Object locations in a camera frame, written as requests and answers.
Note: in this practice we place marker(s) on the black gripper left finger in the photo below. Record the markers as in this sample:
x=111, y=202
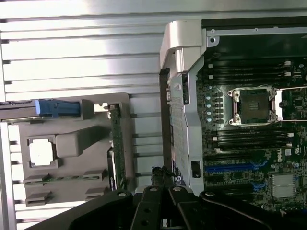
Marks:
x=148, y=208

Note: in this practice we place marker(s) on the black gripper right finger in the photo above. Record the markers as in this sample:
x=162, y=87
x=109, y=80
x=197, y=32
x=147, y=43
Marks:
x=184, y=208

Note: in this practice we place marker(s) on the black expansion slot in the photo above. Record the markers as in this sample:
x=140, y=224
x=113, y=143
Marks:
x=227, y=157
x=227, y=180

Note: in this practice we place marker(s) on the blue expansion slot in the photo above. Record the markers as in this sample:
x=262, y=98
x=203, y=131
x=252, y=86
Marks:
x=227, y=168

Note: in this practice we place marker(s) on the green motherboard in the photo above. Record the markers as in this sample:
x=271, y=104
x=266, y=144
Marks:
x=239, y=167

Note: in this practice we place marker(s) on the grey parts rack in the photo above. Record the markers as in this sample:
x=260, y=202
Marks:
x=72, y=167

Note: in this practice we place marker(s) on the green RAM stick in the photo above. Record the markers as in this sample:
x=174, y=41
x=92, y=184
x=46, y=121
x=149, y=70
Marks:
x=64, y=178

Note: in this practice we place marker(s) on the black RAM slot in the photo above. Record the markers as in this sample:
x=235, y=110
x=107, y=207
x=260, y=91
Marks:
x=249, y=76
x=251, y=135
x=251, y=145
x=249, y=67

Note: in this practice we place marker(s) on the black open PC case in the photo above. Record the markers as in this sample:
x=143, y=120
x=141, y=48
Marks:
x=189, y=115

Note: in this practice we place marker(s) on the silver chipset heatsink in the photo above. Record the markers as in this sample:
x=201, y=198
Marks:
x=284, y=185

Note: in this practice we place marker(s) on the silver CPU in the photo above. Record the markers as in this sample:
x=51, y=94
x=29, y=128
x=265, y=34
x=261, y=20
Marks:
x=42, y=152

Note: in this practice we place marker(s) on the CPU socket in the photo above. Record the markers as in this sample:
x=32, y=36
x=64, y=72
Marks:
x=253, y=107

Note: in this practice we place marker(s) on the thin metal locking lever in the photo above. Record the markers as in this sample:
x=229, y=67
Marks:
x=292, y=88
x=292, y=121

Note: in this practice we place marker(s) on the metal socket cover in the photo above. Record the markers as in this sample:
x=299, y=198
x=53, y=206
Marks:
x=292, y=105

